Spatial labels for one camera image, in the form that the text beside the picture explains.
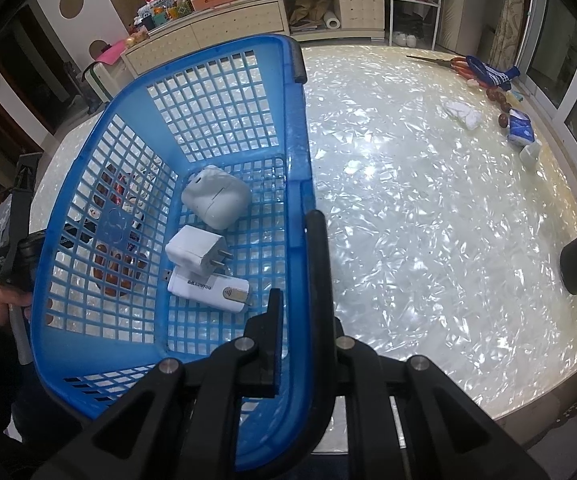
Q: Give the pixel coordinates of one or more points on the white suitcase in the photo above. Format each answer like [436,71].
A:
[101,77]

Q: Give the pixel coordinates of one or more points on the brown hair claw clip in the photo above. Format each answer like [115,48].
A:
[113,266]

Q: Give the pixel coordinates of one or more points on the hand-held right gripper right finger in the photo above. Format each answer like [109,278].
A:
[318,270]

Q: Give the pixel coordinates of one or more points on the white charger plug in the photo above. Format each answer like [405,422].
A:
[191,250]

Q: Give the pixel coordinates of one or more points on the blue striped cloth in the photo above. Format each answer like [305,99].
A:
[493,76]

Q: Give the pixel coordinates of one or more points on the cream TV cabinet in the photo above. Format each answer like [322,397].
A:
[243,20]

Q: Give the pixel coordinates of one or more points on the white paper roll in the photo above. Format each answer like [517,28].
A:
[331,20]

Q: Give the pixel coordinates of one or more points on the white USB dongle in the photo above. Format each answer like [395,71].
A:
[203,290]

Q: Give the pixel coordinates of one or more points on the cluster of small bottles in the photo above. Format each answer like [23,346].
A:
[163,10]

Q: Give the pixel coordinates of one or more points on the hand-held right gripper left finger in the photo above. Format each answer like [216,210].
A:
[268,350]

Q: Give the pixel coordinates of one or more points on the dark wooden door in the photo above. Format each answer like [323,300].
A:
[13,85]

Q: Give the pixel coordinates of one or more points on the white earbud case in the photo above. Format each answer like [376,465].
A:
[216,197]

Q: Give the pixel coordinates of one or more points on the pink cloth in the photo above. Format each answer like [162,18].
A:
[108,54]

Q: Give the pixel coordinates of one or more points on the grey standing air conditioner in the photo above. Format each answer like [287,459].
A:
[468,10]

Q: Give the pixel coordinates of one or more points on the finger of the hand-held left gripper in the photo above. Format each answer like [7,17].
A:
[24,190]

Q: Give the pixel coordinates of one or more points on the glass sliding door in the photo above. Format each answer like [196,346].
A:
[568,60]

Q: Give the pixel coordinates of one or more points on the small white cup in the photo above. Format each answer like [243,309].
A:
[530,154]

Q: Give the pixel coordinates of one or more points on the crumpled white tissue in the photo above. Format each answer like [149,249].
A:
[463,112]

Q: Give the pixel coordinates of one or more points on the blue tissue packet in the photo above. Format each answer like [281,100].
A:
[520,130]

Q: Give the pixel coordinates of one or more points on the blue plastic basket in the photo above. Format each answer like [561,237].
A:
[298,160]

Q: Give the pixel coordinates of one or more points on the person's left hand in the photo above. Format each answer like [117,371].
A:
[6,305]

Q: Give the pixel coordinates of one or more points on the patterned curtain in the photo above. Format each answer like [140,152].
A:
[513,15]

